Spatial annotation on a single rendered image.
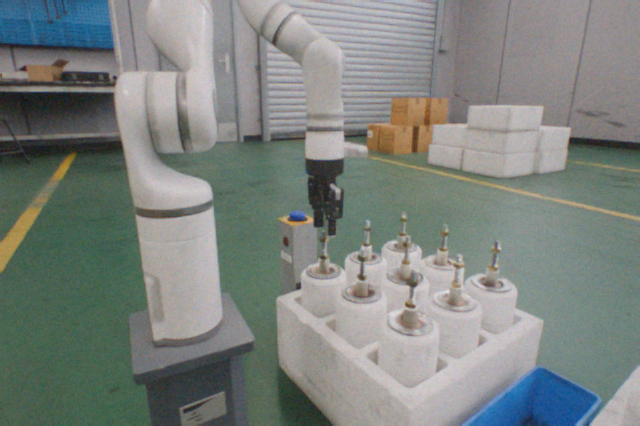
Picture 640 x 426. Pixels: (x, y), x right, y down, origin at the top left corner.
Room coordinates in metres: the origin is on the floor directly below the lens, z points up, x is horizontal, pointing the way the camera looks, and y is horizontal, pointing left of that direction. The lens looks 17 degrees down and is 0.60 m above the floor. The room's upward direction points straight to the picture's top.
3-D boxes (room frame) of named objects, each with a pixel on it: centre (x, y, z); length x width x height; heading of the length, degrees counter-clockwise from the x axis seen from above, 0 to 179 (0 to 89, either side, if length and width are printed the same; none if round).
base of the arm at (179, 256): (0.46, 0.18, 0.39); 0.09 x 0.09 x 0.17; 27
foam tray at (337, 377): (0.71, -0.18, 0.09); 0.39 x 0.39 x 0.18; 35
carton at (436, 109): (4.66, -1.31, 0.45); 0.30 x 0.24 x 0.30; 25
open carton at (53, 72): (4.24, 2.86, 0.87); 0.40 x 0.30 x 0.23; 103
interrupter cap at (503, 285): (0.68, -0.34, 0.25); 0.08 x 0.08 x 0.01
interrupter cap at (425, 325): (0.54, -0.15, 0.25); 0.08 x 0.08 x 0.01
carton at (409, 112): (4.48, -1.00, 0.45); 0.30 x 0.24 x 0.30; 29
